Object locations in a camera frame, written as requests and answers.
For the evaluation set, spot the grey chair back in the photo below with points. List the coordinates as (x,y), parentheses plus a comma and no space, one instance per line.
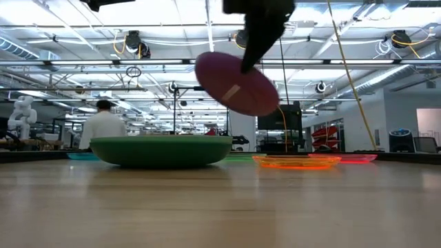
(425,144)

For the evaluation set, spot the red shelf rack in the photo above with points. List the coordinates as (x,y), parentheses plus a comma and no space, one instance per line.
(324,132)

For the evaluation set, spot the large dark green plate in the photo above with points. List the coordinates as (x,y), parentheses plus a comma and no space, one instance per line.
(162,153)

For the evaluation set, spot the small clear orange plate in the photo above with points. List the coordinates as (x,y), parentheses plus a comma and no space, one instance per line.
(296,162)

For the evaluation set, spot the person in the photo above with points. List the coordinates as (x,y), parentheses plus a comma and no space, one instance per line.
(103,127)

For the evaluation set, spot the wooden work table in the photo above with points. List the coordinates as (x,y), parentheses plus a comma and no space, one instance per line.
(31,142)

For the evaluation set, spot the small clear green plate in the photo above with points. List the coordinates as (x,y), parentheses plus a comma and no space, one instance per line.
(246,157)

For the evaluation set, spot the medium purple plate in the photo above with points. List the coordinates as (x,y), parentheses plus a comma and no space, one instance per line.
(234,93)

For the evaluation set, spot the black air purifier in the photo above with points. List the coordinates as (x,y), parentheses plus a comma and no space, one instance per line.
(401,143)

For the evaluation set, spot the white humanoid robot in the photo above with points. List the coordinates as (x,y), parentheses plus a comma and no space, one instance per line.
(22,113)

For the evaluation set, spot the small clear pink plate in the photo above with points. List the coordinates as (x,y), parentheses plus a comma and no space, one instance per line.
(348,157)

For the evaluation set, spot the small clear blue plate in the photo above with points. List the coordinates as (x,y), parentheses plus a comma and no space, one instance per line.
(81,156)

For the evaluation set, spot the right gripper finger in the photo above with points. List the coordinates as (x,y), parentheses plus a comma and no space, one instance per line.
(262,34)

